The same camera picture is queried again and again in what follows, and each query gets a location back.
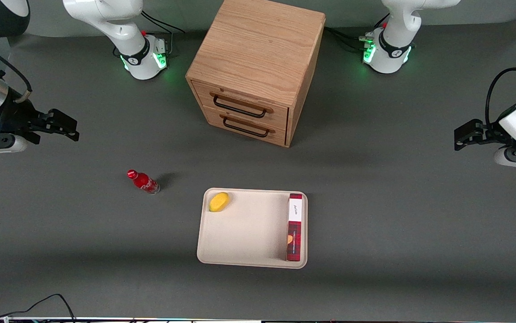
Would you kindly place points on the yellow lemon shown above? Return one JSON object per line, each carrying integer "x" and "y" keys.
{"x": 219, "y": 201}

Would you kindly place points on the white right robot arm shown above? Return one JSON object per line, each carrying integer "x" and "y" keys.
{"x": 121, "y": 27}

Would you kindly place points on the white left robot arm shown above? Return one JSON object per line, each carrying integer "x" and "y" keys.
{"x": 395, "y": 27}

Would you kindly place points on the wooden drawer cabinet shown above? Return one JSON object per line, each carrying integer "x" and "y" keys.
{"x": 258, "y": 49}

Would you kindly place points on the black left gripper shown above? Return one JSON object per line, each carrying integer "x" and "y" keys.
{"x": 487, "y": 132}

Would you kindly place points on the red coke bottle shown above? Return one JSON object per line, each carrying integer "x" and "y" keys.
{"x": 143, "y": 181}

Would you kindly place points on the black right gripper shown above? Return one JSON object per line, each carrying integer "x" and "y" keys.
{"x": 15, "y": 115}

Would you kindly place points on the beige plastic tray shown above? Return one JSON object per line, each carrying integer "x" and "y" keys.
{"x": 251, "y": 233}

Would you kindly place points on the red and white carton box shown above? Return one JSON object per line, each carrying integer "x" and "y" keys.
{"x": 295, "y": 224}

